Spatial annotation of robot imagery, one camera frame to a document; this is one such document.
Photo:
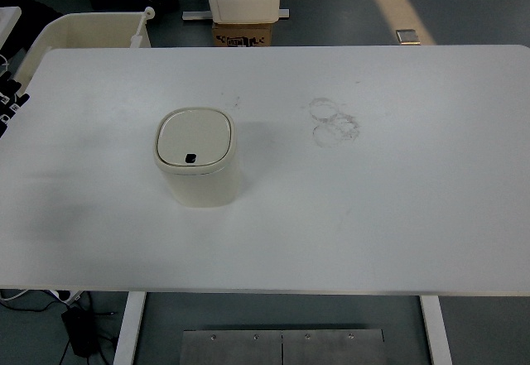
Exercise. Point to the cream lidded trash can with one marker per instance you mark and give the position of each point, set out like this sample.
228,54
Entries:
196,152

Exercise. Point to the brown cardboard box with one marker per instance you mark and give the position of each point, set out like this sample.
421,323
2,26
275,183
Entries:
242,35

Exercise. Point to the grey metal base bar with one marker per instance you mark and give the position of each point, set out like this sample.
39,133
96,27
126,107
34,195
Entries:
237,17

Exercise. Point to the small metal floor plate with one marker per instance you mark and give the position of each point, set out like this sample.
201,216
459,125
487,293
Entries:
407,37

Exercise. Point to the left white table leg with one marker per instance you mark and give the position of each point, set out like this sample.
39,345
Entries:
130,328

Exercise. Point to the white table leg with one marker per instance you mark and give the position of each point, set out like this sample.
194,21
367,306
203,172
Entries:
437,340
130,328

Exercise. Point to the cream plastic storage bin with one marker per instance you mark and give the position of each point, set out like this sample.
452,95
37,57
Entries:
86,31

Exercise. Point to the black power adapter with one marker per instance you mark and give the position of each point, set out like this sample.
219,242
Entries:
80,327

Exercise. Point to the right white table leg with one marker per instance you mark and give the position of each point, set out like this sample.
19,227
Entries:
437,340

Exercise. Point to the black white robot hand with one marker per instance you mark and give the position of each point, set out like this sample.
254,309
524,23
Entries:
12,96

